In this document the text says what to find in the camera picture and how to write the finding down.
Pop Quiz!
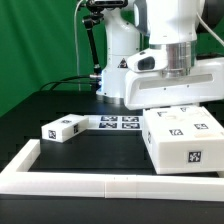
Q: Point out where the white cabinet body box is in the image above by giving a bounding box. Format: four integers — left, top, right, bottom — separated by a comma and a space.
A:
142, 106, 224, 174

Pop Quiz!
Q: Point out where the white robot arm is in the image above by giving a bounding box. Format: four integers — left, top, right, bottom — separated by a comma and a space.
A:
83, 0, 224, 110

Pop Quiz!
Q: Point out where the white fiducial marker base plate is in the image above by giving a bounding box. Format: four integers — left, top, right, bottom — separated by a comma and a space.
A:
88, 115, 142, 131

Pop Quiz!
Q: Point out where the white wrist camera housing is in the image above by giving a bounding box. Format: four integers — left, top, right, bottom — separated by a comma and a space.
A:
127, 48, 168, 73

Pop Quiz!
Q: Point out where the black cable bundle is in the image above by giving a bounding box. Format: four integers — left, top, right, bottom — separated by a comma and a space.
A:
39, 75, 103, 92

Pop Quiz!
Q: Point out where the white cabinet top block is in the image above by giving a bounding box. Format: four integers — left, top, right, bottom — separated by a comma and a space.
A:
41, 114, 89, 143

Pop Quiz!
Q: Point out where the black articulated camera mount arm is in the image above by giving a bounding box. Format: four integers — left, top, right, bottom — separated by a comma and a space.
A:
82, 16, 101, 75

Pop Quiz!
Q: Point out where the white hanging cable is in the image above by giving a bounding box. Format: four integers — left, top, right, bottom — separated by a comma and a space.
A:
73, 0, 84, 92

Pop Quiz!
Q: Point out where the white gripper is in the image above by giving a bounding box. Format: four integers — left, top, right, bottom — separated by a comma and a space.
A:
124, 57, 224, 110

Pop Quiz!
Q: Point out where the white U-shaped border frame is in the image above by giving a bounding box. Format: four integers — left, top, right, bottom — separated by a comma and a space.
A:
0, 139, 224, 202

